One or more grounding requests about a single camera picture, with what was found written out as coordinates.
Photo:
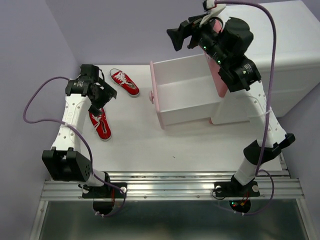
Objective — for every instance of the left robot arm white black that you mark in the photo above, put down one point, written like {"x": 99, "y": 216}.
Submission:
{"x": 85, "y": 96}

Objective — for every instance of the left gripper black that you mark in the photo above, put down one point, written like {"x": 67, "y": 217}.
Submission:
{"x": 108, "y": 93}

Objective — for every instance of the red sneaker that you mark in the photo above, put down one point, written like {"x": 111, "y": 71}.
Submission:
{"x": 101, "y": 126}
{"x": 121, "y": 79}

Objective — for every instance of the aluminium mounting rail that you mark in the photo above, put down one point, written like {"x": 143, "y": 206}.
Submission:
{"x": 178, "y": 186}

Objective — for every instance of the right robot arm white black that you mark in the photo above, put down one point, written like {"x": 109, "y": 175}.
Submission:
{"x": 240, "y": 74}

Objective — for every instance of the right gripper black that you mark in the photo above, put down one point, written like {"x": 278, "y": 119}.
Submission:
{"x": 178, "y": 35}

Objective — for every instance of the white shoe cabinet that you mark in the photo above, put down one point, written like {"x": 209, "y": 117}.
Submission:
{"x": 297, "y": 56}

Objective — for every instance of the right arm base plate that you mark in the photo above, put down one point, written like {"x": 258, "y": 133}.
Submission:
{"x": 239, "y": 195}

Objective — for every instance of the drawer pink front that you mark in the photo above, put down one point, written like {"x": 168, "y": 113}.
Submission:
{"x": 214, "y": 68}
{"x": 183, "y": 90}

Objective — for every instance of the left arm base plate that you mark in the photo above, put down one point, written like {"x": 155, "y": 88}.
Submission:
{"x": 107, "y": 201}

